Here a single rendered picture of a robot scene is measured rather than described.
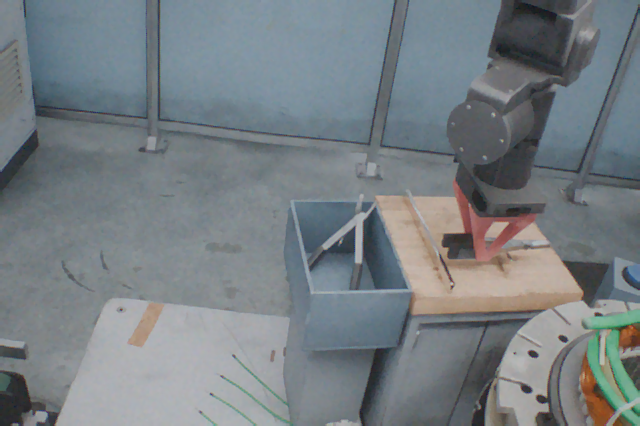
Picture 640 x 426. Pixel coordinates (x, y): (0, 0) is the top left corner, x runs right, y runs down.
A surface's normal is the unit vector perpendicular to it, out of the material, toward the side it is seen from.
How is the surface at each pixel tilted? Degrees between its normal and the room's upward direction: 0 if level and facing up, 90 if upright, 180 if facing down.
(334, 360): 90
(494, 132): 91
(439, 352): 90
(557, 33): 107
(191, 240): 0
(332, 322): 90
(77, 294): 0
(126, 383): 0
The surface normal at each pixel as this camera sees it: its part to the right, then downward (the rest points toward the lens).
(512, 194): 0.11, -0.82
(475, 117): -0.62, 0.40
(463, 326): 0.16, 0.58
